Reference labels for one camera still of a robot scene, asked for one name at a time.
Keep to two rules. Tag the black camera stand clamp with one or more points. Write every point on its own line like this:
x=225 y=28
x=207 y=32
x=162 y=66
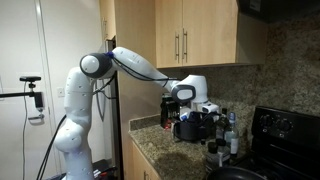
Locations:
x=38 y=100

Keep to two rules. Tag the black stove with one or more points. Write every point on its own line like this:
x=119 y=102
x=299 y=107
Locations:
x=290 y=150

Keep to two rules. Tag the black frying pan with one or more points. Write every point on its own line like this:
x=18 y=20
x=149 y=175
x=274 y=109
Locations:
x=233 y=174

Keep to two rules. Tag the dark glass bottle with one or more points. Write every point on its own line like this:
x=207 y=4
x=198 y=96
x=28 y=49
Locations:
x=220 y=126

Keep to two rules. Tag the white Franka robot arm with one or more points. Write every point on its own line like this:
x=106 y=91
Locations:
x=76 y=100

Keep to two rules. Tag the narrow wooden cabinet door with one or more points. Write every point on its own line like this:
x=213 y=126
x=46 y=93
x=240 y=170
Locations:
x=166 y=33

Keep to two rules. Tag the small white container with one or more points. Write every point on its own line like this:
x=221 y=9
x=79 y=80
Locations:
x=225 y=155

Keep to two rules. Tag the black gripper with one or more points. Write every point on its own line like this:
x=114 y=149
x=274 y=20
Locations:
x=203 y=120

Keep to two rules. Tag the wide wooden cabinet door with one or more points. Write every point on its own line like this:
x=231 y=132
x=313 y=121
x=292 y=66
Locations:
x=211 y=33

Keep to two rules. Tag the clear bottle with blue cap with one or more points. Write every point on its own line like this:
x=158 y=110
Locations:
x=232 y=136

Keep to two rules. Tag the wooden cabinet above refrigerator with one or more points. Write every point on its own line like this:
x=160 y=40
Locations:
x=133 y=30

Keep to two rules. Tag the black stove knob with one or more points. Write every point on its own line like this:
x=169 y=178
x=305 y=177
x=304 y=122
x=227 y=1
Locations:
x=284 y=125
x=266 y=120

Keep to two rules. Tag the black camera on stand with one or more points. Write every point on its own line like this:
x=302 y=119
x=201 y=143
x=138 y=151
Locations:
x=30 y=79

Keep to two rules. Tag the stainless steel refrigerator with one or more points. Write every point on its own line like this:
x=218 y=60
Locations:
x=116 y=140

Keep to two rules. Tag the range hood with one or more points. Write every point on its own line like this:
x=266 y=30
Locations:
x=283 y=10

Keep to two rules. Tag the wooden base cabinet door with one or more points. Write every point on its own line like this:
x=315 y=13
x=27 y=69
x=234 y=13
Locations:
x=141 y=163

